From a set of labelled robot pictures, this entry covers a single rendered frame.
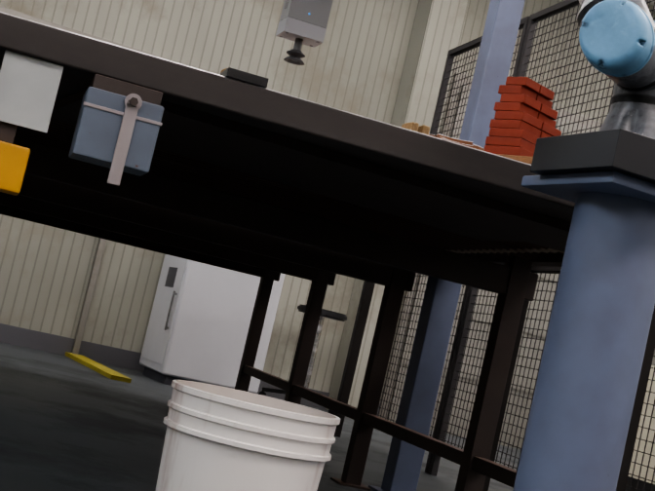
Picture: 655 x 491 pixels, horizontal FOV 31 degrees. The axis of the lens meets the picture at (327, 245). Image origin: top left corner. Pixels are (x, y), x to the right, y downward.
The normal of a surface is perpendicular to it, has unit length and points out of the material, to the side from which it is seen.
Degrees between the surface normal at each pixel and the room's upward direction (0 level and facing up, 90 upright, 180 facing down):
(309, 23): 90
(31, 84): 90
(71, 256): 90
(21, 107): 90
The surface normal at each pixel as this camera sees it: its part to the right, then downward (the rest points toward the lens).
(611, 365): 0.18, -0.04
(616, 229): -0.27, -0.14
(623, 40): -0.51, -0.05
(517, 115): -0.68, -0.21
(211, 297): 0.40, 0.02
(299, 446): 0.61, 0.13
